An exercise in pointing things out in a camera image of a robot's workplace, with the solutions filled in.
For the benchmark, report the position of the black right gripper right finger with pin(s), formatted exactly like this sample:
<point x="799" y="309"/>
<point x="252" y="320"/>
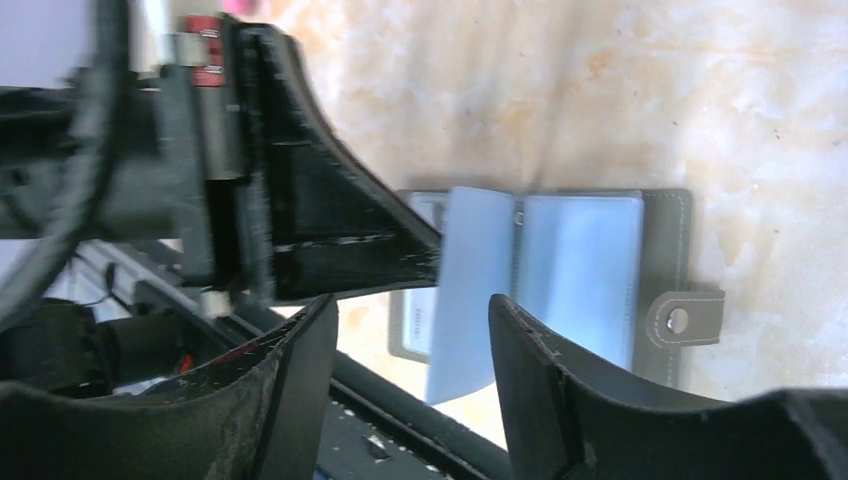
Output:
<point x="570" y="414"/>

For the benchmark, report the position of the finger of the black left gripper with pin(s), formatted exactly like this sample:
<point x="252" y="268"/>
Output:
<point x="351" y="265"/>

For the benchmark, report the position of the grey-green leather card holder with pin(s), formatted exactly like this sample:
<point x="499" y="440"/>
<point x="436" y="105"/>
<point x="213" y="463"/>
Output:
<point x="670" y="316"/>

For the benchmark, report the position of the blue card in holder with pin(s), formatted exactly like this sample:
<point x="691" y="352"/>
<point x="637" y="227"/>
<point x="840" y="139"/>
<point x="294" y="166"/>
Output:
<point x="570" y="260"/>

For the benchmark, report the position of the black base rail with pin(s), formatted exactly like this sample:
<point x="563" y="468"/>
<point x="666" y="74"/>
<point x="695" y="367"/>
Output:
<point x="372" y="428"/>

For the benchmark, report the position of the white VIP card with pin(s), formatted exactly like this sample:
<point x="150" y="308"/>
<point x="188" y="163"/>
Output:
<point x="419" y="304"/>

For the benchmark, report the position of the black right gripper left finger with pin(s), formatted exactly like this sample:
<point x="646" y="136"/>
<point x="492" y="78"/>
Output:
<point x="254" y="412"/>

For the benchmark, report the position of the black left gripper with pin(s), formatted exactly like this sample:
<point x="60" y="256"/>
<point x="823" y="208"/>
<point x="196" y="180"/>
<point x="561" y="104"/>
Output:
<point x="191" y="145"/>

